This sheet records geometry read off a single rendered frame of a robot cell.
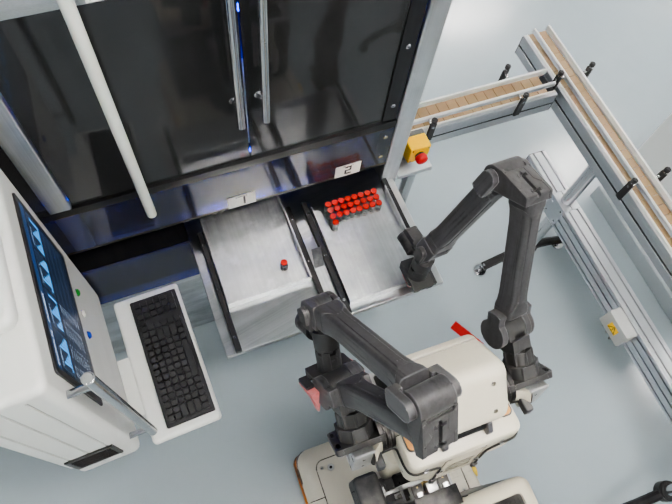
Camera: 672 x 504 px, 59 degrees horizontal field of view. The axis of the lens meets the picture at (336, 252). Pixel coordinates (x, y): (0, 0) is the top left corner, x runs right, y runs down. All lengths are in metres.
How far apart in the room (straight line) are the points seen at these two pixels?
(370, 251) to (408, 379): 0.91
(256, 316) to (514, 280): 0.78
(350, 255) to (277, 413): 0.97
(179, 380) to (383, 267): 0.69
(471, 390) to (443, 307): 1.57
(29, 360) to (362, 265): 1.06
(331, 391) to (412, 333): 1.49
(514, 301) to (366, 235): 0.66
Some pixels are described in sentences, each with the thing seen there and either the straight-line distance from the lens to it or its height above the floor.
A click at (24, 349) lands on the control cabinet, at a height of 1.55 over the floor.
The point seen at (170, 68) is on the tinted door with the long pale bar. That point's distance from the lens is 1.33.
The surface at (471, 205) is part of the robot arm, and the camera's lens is 1.41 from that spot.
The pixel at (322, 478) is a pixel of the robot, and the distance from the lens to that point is 2.30.
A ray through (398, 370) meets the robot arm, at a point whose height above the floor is 1.57.
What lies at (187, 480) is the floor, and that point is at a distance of 2.60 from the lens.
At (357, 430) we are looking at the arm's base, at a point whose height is 1.23.
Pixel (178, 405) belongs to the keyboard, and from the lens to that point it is 1.80.
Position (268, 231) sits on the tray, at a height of 0.88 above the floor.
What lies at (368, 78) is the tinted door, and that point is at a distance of 1.56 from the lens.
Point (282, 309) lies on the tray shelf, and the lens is 1.80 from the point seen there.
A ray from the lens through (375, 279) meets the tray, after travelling 1.85.
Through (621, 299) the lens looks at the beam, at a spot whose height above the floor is 0.55.
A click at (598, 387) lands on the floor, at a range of 2.98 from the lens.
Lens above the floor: 2.57
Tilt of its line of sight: 64 degrees down
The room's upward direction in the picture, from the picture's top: 11 degrees clockwise
